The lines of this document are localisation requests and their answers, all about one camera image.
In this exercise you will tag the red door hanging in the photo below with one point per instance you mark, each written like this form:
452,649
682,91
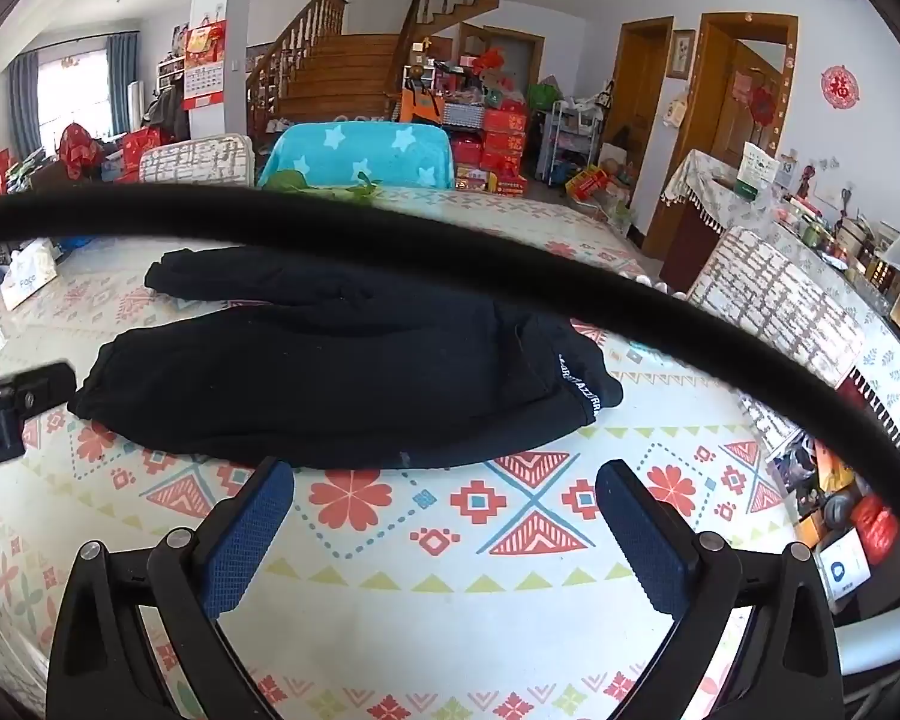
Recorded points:
756,101

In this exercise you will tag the grey round object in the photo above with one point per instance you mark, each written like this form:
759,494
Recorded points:
840,514

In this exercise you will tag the yellow and red box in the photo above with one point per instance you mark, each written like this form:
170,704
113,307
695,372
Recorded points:
586,181

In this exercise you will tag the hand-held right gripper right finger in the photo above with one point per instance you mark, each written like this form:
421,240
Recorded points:
645,540

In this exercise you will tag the white furniture rail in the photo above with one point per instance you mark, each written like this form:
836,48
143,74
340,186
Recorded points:
881,649

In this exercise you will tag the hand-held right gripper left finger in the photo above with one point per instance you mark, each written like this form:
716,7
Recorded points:
244,540

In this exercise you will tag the wooden staircase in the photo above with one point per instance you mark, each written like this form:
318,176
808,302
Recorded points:
345,60

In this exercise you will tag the green bag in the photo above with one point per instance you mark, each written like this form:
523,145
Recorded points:
544,94

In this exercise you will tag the leaf print fringed cloth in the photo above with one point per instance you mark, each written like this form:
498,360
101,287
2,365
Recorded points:
701,180

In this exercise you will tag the red cloth bundle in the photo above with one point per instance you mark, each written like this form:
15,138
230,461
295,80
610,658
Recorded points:
79,150

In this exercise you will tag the patterned tablecloth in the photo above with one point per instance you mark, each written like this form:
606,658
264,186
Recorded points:
457,600

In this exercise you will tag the white box with blue logo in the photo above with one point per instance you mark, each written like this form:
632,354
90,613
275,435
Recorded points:
844,566

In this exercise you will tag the framed wall picture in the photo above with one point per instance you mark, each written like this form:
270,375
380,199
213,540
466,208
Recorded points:
681,54

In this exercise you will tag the black pants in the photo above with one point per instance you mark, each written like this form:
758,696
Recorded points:
345,375

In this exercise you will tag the blue curtain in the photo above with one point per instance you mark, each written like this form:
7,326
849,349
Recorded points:
122,82
24,105

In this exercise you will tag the orange box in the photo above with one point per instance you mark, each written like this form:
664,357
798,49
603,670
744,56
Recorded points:
834,469

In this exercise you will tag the wooden door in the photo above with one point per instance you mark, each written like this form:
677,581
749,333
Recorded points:
641,90

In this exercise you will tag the red paper wall decoration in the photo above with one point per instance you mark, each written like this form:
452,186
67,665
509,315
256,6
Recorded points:
841,87

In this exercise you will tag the red wall calendar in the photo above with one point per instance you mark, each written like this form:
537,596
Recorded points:
204,64

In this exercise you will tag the chair with white patterned cover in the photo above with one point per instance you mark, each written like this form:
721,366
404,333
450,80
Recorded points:
195,159
780,292

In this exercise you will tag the wooden door frame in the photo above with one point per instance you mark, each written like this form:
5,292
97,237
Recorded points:
712,90

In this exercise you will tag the white tissue pack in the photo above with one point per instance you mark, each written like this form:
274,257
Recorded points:
30,277

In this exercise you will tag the stack of red gift boxes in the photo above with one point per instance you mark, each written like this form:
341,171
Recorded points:
495,146

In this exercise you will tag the white and green package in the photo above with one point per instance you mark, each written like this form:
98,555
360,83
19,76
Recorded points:
756,169

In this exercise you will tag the red plastic bag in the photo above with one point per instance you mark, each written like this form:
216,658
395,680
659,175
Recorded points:
876,529

